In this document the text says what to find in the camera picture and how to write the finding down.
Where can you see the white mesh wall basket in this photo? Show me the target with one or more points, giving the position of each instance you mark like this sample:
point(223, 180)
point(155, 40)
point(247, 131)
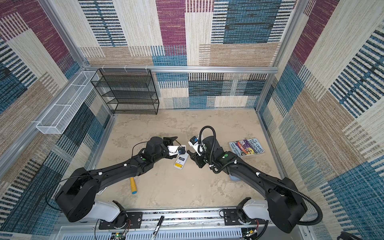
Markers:
point(59, 116)

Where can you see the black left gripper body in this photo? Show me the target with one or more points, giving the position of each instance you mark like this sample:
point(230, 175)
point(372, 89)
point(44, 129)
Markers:
point(167, 142)

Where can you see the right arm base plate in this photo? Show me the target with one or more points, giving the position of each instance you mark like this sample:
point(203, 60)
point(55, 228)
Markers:
point(231, 218)

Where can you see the yellow toy shovel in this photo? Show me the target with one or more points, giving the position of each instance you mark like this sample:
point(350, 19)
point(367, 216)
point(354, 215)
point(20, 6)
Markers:
point(133, 186)

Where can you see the blue grey sponge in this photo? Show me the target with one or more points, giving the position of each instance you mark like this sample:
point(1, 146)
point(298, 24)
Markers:
point(235, 179)

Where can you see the red white remote control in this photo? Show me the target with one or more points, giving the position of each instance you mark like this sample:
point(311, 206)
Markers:
point(181, 160)

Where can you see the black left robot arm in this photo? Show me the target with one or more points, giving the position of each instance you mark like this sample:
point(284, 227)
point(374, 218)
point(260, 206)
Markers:
point(77, 196)

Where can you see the white stapler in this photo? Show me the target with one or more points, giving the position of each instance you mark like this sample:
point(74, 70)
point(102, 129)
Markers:
point(101, 191)

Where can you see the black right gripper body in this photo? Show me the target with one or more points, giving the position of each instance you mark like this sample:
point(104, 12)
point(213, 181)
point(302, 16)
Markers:
point(202, 160)

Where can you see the black marker pen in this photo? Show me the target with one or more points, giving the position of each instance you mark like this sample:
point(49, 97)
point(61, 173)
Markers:
point(157, 227)

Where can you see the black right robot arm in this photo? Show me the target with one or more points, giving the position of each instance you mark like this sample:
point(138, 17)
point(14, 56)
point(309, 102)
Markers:
point(287, 206)

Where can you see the colourful magazine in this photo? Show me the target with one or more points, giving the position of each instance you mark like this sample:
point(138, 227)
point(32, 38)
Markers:
point(248, 147)

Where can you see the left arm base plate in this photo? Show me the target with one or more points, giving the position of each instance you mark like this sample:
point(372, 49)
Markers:
point(124, 221)

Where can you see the black wire shelf rack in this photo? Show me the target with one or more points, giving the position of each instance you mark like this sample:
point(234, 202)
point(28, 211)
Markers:
point(127, 91)

